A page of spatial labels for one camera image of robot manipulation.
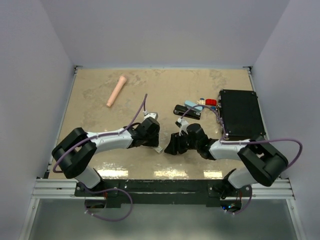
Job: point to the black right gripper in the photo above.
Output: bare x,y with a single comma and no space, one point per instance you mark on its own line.
175,145

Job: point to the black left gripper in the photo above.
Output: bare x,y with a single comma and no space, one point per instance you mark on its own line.
154,142

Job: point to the black stapler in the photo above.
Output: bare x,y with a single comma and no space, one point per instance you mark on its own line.
180,110

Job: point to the grey staple box sleeve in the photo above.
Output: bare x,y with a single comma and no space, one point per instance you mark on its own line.
158,149

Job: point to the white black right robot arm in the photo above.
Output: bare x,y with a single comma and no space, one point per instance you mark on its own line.
263,163

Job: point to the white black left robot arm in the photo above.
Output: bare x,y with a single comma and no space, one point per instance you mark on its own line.
75,151

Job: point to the light blue small stapler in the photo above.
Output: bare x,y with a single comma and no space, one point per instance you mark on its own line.
193,106

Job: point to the red toy block car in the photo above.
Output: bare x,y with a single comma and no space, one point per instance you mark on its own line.
212,103

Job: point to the black hard case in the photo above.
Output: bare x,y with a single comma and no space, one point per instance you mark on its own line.
240,113

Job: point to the pink toy microphone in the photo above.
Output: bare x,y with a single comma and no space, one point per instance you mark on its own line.
121,82

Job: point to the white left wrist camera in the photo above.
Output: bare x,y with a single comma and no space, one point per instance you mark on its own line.
147,114

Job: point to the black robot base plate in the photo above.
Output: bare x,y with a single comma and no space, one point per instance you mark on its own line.
210,193

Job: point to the aluminium frame rail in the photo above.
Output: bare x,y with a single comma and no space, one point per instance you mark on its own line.
54,189

